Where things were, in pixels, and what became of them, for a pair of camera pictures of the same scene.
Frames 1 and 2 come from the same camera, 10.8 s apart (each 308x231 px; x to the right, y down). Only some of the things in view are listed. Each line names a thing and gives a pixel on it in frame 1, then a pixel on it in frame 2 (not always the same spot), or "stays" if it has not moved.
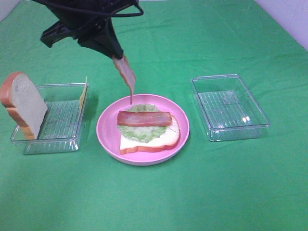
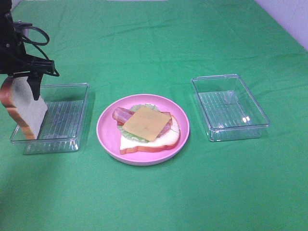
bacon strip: x=144 y=119 -> x=167 y=129
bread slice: x=19 y=94 stays
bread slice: x=169 y=139 stays
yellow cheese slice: x=82 y=99 -> x=147 y=123
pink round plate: x=109 y=136 stays
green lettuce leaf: x=142 y=133 stays
